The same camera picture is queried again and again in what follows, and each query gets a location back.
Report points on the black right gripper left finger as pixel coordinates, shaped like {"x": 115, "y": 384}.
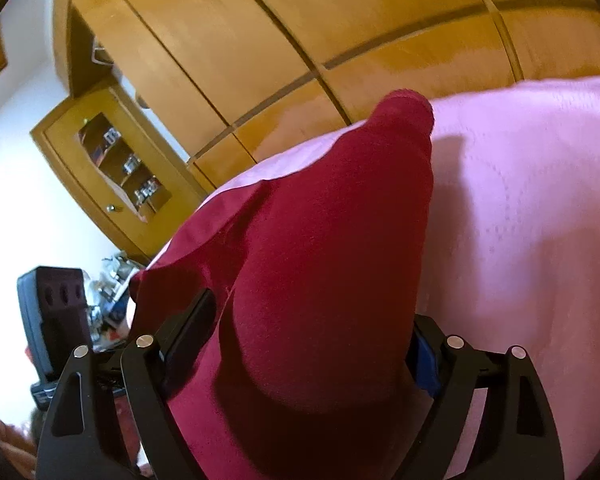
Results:
{"x": 99, "y": 393}

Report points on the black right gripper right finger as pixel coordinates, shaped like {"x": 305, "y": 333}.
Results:
{"x": 517, "y": 436}

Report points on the dark red sweater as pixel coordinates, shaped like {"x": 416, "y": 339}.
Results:
{"x": 315, "y": 275}

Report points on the left hand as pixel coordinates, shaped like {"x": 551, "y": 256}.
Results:
{"x": 20, "y": 450}

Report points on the pink bed sheet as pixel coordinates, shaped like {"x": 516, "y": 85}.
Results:
{"x": 512, "y": 246}

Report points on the wooden headboard panels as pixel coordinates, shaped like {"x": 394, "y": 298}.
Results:
{"x": 235, "y": 81}

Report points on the wooden wall cabinet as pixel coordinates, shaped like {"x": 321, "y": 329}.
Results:
{"x": 119, "y": 169}

